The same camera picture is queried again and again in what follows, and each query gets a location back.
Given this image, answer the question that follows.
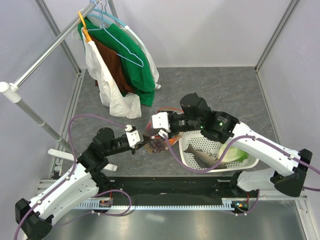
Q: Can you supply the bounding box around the grey toy fish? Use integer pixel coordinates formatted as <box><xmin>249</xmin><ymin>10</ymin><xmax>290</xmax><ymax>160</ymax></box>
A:
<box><xmin>183</xmin><ymin>144</ymin><xmax>218</xmax><ymax>168</ymax></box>

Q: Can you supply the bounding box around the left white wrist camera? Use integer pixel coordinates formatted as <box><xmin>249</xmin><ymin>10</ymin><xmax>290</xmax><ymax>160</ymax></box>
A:
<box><xmin>125</xmin><ymin>124</ymin><xmax>144</xmax><ymax>149</ymax></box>

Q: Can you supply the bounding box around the blue wire hanger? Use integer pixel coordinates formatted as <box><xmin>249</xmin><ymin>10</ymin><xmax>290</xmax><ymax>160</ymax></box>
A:
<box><xmin>85</xmin><ymin>8</ymin><xmax>153</xmax><ymax>68</ymax></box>

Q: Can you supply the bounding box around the orange hanger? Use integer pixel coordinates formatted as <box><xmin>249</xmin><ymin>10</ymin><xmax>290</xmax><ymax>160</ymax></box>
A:
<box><xmin>78</xmin><ymin>11</ymin><xmax>92</xmax><ymax>43</ymax></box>

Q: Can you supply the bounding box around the white plastic basket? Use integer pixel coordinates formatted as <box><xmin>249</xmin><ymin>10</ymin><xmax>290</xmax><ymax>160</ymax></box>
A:
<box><xmin>177</xmin><ymin>129</ymin><xmax>260</xmax><ymax>174</ymax></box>

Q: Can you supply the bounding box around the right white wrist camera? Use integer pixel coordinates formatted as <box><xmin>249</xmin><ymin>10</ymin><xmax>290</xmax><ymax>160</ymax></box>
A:
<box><xmin>151</xmin><ymin>111</ymin><xmax>171</xmax><ymax>139</ymax></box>

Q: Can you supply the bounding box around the small orange pumpkin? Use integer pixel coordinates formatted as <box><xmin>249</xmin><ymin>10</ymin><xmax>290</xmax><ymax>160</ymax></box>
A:
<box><xmin>168</xmin><ymin>136</ymin><xmax>182</xmax><ymax>146</ymax></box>

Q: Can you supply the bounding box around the clear zip top bag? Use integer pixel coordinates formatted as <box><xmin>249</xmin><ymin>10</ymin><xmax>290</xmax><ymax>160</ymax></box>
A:
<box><xmin>142</xmin><ymin>106</ymin><xmax>186</xmax><ymax>155</ymax></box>

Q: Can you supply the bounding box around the green shirt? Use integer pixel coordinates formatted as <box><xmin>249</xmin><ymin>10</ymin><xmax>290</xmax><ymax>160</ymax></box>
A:
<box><xmin>84</xmin><ymin>18</ymin><xmax>156</xmax><ymax>107</ymax></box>

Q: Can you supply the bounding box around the white shirt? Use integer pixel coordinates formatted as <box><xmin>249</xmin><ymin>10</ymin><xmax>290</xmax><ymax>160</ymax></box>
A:
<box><xmin>72</xmin><ymin>26</ymin><xmax>161</xmax><ymax>119</ymax></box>

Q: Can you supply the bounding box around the purple grape bunch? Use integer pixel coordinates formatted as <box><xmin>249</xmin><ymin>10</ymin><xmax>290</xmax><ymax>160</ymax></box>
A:
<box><xmin>146</xmin><ymin>138</ymin><xmax>167</xmax><ymax>153</ymax></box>

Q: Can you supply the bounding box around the green lettuce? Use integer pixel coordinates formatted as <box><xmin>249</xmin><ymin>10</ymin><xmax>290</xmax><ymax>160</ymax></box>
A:
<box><xmin>221</xmin><ymin>146</ymin><xmax>248</xmax><ymax>163</ymax></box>

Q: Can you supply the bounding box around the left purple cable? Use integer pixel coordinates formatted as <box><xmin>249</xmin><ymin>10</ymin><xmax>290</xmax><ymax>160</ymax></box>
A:
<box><xmin>12</xmin><ymin>113</ymin><xmax>133</xmax><ymax>240</ymax></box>

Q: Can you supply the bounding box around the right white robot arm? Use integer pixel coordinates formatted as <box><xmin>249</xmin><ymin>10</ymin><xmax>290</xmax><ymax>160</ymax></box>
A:
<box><xmin>167</xmin><ymin>93</ymin><xmax>313</xmax><ymax>197</ymax></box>

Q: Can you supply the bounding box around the brown garment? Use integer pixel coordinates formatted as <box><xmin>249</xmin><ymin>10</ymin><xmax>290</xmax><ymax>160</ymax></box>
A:
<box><xmin>90</xmin><ymin>35</ymin><xmax>134</xmax><ymax>94</ymax></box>

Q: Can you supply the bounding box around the grey cable duct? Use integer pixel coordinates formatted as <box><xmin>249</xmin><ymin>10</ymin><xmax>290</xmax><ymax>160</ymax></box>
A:
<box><xmin>74</xmin><ymin>197</ymin><xmax>235</xmax><ymax>211</ymax></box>

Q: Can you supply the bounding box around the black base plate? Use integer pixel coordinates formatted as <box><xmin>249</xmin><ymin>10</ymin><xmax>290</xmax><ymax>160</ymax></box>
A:
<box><xmin>96</xmin><ymin>173</ymin><xmax>258</xmax><ymax>203</ymax></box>

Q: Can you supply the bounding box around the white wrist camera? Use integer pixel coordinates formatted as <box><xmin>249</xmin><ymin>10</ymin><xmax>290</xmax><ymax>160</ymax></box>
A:
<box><xmin>125</xmin><ymin>124</ymin><xmax>144</xmax><ymax>149</ymax></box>
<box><xmin>151</xmin><ymin>111</ymin><xmax>171</xmax><ymax>139</ymax></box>

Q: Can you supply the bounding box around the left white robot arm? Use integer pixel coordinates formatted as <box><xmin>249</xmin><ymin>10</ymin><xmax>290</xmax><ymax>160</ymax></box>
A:
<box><xmin>15</xmin><ymin>127</ymin><xmax>149</xmax><ymax>240</ymax></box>

